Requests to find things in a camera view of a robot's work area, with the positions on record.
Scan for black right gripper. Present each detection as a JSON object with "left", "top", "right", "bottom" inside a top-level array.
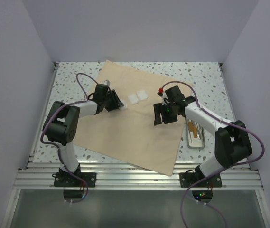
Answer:
[{"left": 154, "top": 102, "right": 177, "bottom": 126}]

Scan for steel instrument tray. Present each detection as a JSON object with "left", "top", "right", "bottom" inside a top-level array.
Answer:
[{"left": 186, "top": 119, "right": 205, "bottom": 150}]

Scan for brown bandage strip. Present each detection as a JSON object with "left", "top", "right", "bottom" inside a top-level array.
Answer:
[
  {"left": 188, "top": 122, "right": 194, "bottom": 132},
  {"left": 192, "top": 126, "right": 197, "bottom": 138}
]

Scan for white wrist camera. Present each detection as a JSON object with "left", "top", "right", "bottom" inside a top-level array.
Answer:
[
  {"left": 158, "top": 87, "right": 169, "bottom": 105},
  {"left": 102, "top": 80, "right": 110, "bottom": 86}
]

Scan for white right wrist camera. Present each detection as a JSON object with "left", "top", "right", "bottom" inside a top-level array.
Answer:
[{"left": 158, "top": 87, "right": 169, "bottom": 105}]

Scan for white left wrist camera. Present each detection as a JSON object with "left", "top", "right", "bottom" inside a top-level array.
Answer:
[{"left": 102, "top": 80, "right": 110, "bottom": 86}]

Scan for beige cloth mat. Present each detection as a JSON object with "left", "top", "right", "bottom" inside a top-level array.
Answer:
[{"left": 74, "top": 61, "right": 185, "bottom": 176}]

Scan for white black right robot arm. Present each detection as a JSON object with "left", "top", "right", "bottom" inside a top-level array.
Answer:
[{"left": 153, "top": 86, "right": 252, "bottom": 187}]

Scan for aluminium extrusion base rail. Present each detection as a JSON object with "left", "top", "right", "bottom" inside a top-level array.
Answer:
[{"left": 14, "top": 62, "right": 263, "bottom": 190}]

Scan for steel surgical scissors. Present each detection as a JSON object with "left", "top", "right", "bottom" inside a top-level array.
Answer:
[{"left": 195, "top": 122, "right": 202, "bottom": 140}]

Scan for white gauze pad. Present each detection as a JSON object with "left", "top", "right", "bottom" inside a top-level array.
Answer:
[
  {"left": 137, "top": 90, "right": 149, "bottom": 101},
  {"left": 128, "top": 94, "right": 139, "bottom": 105},
  {"left": 120, "top": 99, "right": 128, "bottom": 110}
]

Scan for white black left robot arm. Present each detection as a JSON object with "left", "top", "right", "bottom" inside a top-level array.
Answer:
[{"left": 40, "top": 84, "right": 125, "bottom": 187}]

